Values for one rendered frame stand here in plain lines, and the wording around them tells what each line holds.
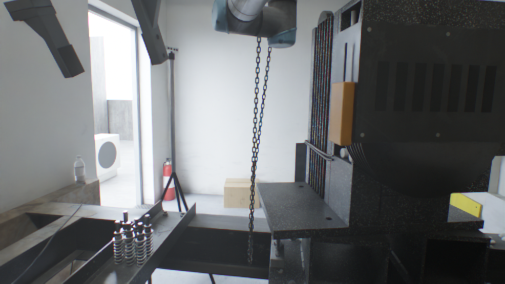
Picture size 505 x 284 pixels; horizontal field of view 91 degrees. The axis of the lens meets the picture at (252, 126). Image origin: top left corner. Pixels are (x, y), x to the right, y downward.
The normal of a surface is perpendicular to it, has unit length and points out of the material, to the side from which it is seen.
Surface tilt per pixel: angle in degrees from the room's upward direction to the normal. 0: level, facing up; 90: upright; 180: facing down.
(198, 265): 0
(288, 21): 88
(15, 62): 90
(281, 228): 0
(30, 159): 90
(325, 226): 0
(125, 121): 90
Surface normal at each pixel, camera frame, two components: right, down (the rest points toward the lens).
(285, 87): -0.11, 0.11
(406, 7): 0.11, 0.12
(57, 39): 0.98, -0.09
